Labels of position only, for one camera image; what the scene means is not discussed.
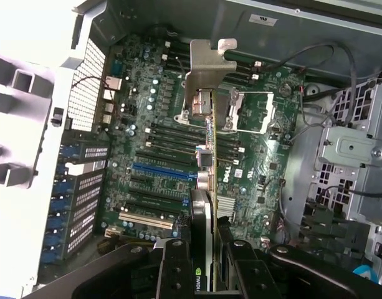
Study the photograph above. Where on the CPU socket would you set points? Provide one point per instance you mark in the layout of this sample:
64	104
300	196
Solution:
184	116

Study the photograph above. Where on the silver coin cell battery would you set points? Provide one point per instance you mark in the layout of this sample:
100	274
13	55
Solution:
285	88

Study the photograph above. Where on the silver chipset heat sink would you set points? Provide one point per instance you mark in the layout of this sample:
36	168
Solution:
226	207

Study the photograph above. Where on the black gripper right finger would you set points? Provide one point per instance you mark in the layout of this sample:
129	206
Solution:
253	274

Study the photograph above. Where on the open black PC case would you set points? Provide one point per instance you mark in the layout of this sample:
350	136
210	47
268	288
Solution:
318	31

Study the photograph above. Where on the metal socket cover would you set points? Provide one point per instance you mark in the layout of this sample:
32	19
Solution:
267	109

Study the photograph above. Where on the short black expansion slot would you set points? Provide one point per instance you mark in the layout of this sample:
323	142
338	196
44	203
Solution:
137	180

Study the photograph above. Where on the green motherboard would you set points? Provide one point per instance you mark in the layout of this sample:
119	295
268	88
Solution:
141	102

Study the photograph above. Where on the blue slot retention clip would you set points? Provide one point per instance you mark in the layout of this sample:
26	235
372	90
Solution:
56	238
69	155
52	256
61	175
63	198
60	218

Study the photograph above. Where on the silver disk bay cage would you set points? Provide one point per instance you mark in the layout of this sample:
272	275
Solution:
349	146

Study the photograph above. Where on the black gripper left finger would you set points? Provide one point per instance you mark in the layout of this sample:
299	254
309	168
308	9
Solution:
175	274

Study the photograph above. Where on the white expansion slot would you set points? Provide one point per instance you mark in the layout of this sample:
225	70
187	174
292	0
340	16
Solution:
147	220

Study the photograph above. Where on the blue expansion slot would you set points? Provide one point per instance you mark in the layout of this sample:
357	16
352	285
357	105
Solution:
162	170

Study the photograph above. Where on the long black expansion slot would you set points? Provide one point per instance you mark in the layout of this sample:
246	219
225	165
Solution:
153	206
156	194
162	158

